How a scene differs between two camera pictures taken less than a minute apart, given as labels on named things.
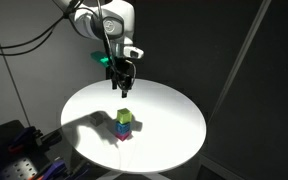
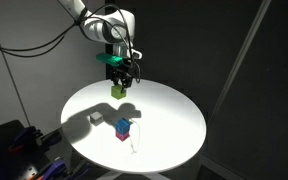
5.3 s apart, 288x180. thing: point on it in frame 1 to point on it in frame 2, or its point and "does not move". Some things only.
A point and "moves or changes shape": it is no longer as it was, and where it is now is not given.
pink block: x=121 y=136 does not move
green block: x=124 y=116 moves or changes shape
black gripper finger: x=114 y=84 does not move
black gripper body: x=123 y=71 does not move
